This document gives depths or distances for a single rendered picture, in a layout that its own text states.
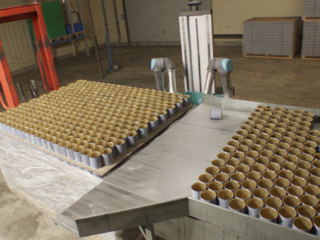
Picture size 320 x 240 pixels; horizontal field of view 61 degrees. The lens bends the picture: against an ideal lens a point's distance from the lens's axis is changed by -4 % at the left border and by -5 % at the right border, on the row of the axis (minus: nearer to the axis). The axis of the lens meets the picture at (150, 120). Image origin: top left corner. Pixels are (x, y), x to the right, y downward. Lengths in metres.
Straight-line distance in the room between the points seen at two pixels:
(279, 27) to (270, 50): 0.67
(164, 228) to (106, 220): 0.38
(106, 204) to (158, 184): 0.28
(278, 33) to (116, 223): 7.77
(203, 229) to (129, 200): 0.37
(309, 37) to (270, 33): 1.03
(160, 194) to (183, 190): 0.12
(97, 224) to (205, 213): 0.45
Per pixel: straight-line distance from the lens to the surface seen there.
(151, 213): 1.25
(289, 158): 1.57
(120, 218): 1.24
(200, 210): 1.25
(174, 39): 11.80
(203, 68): 3.11
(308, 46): 8.53
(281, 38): 8.56
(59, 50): 12.53
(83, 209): 1.43
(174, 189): 1.43
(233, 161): 1.51
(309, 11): 8.41
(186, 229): 1.42
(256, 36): 8.73
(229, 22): 10.73
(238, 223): 1.20
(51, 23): 10.81
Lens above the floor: 1.96
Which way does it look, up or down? 24 degrees down
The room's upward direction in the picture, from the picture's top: 8 degrees counter-clockwise
